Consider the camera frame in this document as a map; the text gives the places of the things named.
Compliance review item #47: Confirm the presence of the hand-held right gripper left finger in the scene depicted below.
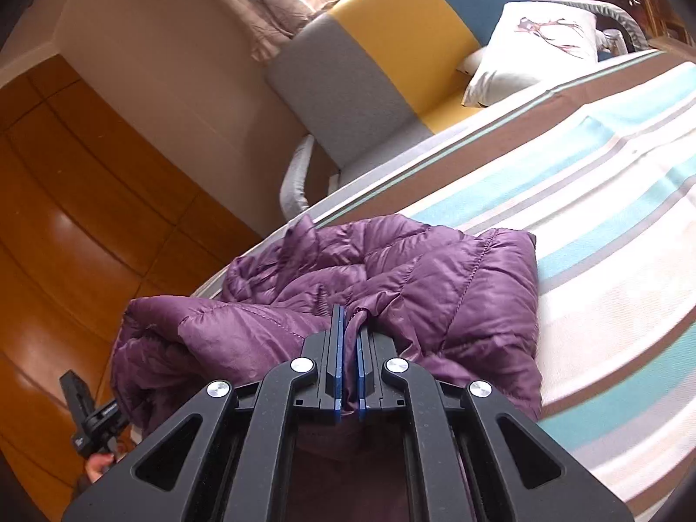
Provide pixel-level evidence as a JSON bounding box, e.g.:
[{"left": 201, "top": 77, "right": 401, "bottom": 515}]
[{"left": 62, "top": 304, "right": 349, "bottom": 522}]

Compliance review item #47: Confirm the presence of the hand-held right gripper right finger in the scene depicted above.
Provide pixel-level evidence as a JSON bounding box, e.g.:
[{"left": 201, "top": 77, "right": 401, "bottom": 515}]
[{"left": 356, "top": 325, "right": 635, "bottom": 522}]

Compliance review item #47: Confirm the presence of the plain white pillow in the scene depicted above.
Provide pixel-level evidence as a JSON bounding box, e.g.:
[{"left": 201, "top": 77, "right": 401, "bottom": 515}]
[{"left": 455, "top": 46, "right": 490, "bottom": 75}]

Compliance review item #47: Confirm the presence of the grey yellow blue headboard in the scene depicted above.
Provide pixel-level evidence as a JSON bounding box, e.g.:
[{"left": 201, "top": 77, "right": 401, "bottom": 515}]
[{"left": 265, "top": 0, "right": 532, "bottom": 184}]

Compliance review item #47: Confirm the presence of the person's left hand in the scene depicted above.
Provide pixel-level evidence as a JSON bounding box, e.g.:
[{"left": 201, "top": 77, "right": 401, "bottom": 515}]
[{"left": 86, "top": 452, "right": 118, "bottom": 484}]

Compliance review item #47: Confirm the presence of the bed with striped sheet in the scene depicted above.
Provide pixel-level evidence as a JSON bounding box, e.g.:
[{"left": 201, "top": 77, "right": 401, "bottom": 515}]
[{"left": 190, "top": 48, "right": 696, "bottom": 522}]

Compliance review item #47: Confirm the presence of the white printed pillow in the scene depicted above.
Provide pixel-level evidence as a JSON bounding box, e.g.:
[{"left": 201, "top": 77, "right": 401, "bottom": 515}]
[{"left": 462, "top": 0, "right": 600, "bottom": 108}]

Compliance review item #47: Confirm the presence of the purple quilted down jacket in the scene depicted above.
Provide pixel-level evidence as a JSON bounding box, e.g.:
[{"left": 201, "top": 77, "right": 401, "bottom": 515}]
[{"left": 111, "top": 214, "right": 545, "bottom": 522}]

